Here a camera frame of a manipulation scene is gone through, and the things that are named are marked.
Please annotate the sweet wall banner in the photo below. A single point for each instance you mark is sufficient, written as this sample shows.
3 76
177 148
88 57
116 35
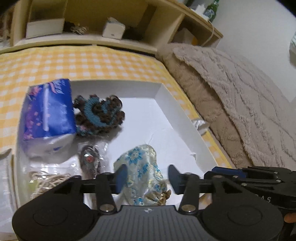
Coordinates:
293 44

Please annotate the white shallow cardboard tray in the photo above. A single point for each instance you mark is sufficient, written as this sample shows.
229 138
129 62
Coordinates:
152 116

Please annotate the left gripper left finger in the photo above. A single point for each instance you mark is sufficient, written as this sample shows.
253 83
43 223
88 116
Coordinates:
108 184

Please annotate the bag of brown cords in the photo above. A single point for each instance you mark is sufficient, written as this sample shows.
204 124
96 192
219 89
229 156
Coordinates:
93 160

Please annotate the bag of cream cords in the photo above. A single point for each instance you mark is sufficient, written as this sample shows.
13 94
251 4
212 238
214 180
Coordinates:
41 182

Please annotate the floral fabric pouch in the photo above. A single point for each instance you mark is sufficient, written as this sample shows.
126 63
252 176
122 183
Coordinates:
145 184

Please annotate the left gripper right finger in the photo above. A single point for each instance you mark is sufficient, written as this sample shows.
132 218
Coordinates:
186 185

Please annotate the white face mask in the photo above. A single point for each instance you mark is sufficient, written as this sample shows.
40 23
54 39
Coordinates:
201 125

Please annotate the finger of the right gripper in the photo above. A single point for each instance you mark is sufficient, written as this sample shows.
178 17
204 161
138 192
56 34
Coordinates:
226 171

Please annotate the green glass bottle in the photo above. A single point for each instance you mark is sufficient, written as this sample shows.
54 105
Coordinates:
211 10

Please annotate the grey toilet seat cover pack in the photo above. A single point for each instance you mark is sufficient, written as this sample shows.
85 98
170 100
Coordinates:
8 199

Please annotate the white power strip charger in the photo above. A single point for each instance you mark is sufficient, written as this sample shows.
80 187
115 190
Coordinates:
199 10

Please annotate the dark blue crochet scrunchie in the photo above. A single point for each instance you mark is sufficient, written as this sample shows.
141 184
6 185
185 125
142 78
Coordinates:
97 116

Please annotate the small white tissue box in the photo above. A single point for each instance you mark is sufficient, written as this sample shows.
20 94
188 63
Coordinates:
113 29

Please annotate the beige fuzzy blanket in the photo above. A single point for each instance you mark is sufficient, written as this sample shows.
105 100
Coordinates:
248 114

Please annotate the wooden headboard shelf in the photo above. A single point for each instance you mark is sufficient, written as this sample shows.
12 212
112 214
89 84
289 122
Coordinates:
149 25

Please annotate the white open cardboard box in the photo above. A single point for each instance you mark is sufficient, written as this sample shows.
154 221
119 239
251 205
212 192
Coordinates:
46 18

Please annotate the yellow checkered bed sheet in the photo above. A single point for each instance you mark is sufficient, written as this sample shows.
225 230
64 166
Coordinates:
34 66

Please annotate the person's left hand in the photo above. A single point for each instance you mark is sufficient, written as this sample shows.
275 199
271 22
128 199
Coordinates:
290 218

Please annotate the blue tissue pack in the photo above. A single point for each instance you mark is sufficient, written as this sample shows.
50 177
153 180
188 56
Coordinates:
48 119

